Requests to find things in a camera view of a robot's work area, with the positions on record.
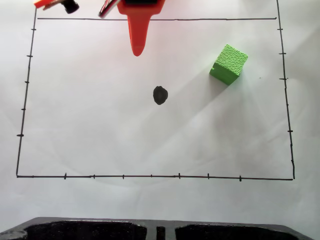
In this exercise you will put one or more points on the green textured foam cube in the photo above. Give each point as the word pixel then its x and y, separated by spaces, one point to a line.
pixel 228 65

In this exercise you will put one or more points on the black dot mark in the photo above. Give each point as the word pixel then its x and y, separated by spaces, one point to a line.
pixel 160 95

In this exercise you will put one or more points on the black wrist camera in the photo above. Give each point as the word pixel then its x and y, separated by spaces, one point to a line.
pixel 70 6

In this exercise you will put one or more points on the orange camera mount bracket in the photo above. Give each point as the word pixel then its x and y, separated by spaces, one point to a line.
pixel 46 3

